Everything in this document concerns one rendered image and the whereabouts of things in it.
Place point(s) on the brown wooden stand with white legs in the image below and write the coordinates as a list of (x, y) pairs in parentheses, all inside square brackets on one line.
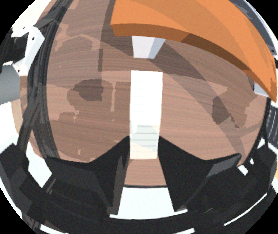
[(217, 26)]

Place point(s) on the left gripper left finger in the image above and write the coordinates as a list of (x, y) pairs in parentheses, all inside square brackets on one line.
[(105, 175)]

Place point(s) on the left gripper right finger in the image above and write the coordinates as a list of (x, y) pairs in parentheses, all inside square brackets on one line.
[(186, 174)]

